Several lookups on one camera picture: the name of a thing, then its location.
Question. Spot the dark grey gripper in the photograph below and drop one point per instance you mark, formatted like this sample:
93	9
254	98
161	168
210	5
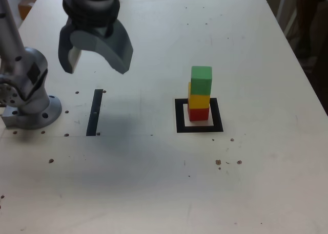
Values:
94	29

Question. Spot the green cube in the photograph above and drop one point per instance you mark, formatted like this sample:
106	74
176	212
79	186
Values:
201	81

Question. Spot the yellow cube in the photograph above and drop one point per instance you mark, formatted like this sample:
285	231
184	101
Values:
198	102

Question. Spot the red cube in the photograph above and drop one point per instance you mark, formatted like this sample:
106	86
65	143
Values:
198	115

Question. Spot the black tape square outline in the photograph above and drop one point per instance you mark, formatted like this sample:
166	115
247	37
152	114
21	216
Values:
179	116

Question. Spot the black tape strip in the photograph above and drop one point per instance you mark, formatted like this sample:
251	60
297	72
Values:
94	113

